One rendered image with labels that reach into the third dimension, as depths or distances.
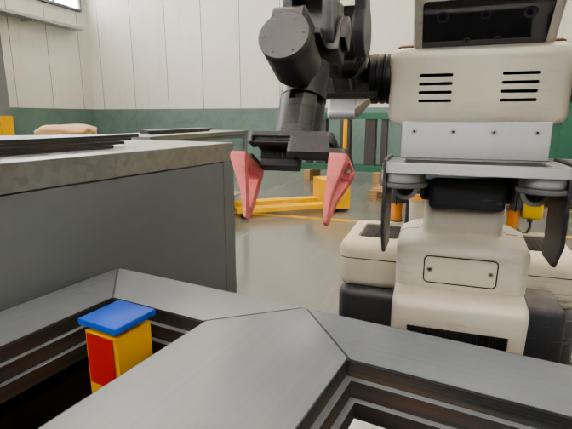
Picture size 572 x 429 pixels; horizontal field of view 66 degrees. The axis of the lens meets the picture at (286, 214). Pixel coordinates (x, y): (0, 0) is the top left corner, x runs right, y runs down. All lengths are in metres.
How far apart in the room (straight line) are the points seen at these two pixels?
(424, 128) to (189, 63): 11.08
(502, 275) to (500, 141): 0.23
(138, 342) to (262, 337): 0.15
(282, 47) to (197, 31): 11.23
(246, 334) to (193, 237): 0.47
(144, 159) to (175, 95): 11.09
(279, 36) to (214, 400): 0.36
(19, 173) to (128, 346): 0.29
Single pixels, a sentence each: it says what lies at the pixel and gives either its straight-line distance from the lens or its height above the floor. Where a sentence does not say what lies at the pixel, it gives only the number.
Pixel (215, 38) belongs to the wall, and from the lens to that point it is 11.46.
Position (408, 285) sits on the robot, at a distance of 0.86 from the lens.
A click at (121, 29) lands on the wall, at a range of 12.94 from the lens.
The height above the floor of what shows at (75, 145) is 1.06.
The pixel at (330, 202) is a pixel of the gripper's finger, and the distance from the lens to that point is 0.50.
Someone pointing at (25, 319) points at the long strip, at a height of 0.87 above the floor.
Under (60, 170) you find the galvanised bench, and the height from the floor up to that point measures 1.03.
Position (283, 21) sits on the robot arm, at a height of 1.21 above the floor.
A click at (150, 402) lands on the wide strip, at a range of 0.43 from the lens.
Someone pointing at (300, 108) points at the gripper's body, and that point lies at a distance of 0.54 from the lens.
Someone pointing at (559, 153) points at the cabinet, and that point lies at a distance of 9.70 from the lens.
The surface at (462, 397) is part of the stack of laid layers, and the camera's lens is 0.46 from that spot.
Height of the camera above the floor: 1.11
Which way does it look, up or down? 12 degrees down
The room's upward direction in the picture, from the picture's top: straight up
